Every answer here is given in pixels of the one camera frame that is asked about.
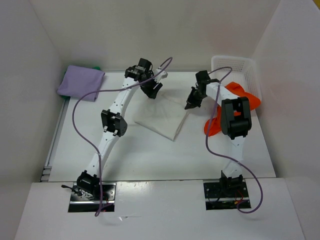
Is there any purple t-shirt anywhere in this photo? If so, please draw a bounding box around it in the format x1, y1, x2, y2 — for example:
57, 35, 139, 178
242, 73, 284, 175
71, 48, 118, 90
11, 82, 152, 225
56, 65, 106, 103

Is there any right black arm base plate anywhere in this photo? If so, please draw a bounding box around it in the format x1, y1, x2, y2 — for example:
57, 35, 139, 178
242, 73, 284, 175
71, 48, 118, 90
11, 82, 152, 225
203, 181, 251, 211

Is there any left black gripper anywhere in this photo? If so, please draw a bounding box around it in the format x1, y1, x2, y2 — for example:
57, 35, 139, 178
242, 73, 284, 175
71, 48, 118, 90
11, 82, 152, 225
139, 72, 162, 99

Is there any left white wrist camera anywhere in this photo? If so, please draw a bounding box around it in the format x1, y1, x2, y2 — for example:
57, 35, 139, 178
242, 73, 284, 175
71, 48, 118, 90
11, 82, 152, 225
153, 68, 168, 83

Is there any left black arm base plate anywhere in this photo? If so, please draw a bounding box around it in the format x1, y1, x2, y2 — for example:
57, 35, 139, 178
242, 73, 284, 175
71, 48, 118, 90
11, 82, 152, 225
68, 182, 117, 213

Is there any orange t-shirt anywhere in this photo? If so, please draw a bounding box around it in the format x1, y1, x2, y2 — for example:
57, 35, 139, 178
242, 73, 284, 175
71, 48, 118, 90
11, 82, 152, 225
203, 81, 261, 137

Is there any white t-shirt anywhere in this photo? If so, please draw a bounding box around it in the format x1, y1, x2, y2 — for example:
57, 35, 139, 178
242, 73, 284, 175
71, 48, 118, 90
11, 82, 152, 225
133, 90, 188, 141

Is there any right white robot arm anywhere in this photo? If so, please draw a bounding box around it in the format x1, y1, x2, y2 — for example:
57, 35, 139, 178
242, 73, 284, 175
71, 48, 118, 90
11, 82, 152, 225
185, 70, 252, 197

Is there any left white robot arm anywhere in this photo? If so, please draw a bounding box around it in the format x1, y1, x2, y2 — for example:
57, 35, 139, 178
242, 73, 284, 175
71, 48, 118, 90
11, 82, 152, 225
76, 58, 168, 200

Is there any green t-shirt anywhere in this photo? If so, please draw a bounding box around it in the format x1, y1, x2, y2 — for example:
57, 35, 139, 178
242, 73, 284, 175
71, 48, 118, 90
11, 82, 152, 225
61, 65, 101, 100

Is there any white plastic basket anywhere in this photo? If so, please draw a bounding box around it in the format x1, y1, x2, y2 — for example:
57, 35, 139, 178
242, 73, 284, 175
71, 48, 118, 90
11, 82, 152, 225
211, 55, 262, 101

